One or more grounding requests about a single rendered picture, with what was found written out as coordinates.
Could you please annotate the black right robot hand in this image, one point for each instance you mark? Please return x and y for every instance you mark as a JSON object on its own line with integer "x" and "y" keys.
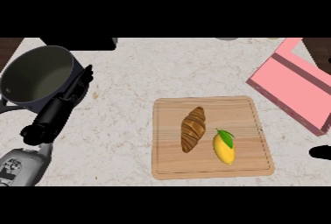
{"x": 320, "y": 152}

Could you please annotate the wooden cutting board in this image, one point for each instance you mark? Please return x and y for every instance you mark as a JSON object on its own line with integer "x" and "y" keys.
{"x": 211, "y": 137}

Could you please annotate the yellow lemon with leaf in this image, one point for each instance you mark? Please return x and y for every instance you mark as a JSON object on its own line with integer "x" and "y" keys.
{"x": 223, "y": 148}

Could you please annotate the dark grey pot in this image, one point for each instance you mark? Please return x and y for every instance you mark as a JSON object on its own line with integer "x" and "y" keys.
{"x": 35, "y": 75}

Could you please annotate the grey round object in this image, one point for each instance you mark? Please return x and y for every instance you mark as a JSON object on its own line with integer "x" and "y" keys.
{"x": 226, "y": 38}

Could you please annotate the brown croissant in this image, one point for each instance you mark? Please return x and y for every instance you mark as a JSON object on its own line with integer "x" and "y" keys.
{"x": 192, "y": 129}

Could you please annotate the pale yellow round object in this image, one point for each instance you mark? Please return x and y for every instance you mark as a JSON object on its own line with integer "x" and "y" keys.
{"x": 273, "y": 38}

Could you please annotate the black appliance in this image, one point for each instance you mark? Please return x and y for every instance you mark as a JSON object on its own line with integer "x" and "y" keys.
{"x": 81, "y": 43}

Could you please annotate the pink box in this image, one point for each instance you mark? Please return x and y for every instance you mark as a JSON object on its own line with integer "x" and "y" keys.
{"x": 294, "y": 84}

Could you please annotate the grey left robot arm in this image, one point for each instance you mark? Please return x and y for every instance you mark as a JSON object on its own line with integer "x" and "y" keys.
{"x": 19, "y": 166}

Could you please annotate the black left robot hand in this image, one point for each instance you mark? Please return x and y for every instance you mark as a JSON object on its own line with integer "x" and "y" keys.
{"x": 51, "y": 116}

